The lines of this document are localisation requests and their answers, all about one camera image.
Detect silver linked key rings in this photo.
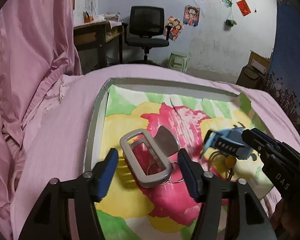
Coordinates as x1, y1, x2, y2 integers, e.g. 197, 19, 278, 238
146, 160, 186, 184

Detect blue starry curtain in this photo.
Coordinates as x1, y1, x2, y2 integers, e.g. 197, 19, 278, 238
262, 0, 300, 137

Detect brown cardboard box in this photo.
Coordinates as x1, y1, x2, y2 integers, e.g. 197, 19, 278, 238
236, 50, 272, 89

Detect blue digital watch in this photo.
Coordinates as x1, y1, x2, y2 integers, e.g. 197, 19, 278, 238
200, 127, 253, 160

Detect green plastic stool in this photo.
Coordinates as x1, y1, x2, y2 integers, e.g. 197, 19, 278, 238
168, 51, 188, 73

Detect green hanging ornament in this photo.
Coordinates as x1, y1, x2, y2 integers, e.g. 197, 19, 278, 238
225, 20, 237, 28

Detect white shallow cardboard box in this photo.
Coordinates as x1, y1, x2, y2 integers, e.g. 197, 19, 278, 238
85, 78, 268, 212

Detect pink blanket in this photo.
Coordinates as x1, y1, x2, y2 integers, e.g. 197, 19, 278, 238
0, 0, 82, 239

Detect brown hair tie yellow bead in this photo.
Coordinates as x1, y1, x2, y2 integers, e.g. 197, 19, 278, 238
208, 150, 237, 181

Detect pink bed sheet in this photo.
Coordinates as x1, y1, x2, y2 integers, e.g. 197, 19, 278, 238
11, 64, 300, 239

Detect dark wooden desk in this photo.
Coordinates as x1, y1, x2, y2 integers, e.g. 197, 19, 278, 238
74, 21, 124, 74

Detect black office chair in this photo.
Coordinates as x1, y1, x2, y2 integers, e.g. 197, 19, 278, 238
122, 5, 172, 66

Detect anime character poster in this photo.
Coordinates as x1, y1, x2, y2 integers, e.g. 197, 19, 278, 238
183, 5, 200, 27

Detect red paper on wall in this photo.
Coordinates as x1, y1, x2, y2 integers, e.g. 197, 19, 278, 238
236, 0, 251, 16

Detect cartoon family poster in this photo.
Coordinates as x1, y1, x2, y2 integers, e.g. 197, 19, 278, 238
163, 16, 183, 41

